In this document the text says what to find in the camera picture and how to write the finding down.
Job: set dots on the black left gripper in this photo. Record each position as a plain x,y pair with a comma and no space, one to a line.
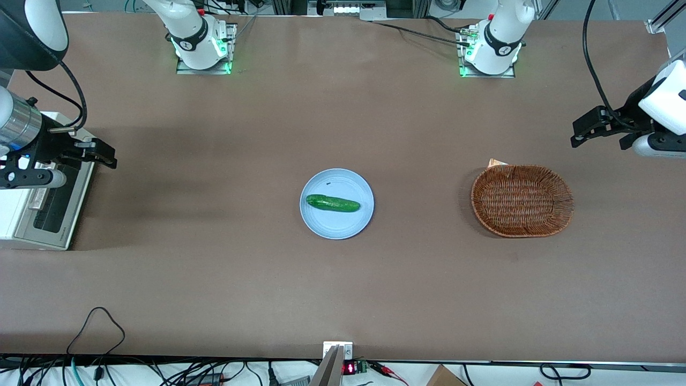
631,112

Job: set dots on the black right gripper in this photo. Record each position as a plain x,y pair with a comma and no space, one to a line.
48,143

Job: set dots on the grey glass oven door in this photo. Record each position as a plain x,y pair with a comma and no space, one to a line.
77,198

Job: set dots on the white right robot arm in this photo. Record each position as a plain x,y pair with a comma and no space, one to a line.
193,37

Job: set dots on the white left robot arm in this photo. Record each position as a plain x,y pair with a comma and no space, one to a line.
501,43

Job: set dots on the white toaster oven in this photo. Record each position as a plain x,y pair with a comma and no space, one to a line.
10,214

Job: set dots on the brown wicker oval basket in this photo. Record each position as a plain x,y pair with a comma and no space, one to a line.
522,201

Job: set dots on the orange white paper tag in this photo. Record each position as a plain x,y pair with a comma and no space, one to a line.
496,162

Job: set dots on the green cucumber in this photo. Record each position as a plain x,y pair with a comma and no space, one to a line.
332,203

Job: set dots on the light blue round plate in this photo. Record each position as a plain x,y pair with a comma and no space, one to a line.
337,225

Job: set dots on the grey power strip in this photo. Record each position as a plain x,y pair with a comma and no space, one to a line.
348,8

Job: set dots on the brown cardboard box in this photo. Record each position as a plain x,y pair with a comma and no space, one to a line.
445,377

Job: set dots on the red LED display module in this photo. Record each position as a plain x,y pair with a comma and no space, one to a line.
349,368

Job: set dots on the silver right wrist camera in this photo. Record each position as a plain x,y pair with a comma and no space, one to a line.
51,178

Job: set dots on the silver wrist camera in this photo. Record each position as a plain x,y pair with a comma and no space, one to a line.
51,178
659,146

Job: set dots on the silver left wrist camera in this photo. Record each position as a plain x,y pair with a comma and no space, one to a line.
659,146

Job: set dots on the aluminium frame profile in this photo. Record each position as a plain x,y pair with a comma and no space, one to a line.
664,16

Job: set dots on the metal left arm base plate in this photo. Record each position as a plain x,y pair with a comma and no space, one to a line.
461,59

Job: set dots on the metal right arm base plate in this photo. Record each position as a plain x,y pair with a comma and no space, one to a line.
231,48

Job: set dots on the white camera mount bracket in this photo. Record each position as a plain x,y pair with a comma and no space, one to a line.
347,349

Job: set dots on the grey aluminium mount bar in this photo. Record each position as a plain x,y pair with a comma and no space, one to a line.
328,370

